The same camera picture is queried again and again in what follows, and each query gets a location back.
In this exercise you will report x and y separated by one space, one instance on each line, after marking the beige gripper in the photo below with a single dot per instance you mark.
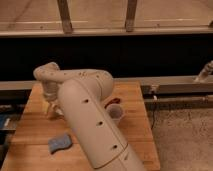
51 95

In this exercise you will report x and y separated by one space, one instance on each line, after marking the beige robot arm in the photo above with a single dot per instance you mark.
79 94

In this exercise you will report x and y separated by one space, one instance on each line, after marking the blue sponge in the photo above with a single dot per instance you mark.
61 142

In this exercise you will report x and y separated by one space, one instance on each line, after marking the wooden cutting board table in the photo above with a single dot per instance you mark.
29 151

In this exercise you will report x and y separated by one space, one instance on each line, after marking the blue object at left edge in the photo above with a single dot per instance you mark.
4 121

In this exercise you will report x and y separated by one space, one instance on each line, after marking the left metal window post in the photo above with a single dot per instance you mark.
65 16

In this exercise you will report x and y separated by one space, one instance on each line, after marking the metal window post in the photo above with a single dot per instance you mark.
65 16
130 15

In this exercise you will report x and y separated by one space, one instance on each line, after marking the right metal window post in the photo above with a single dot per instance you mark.
130 15

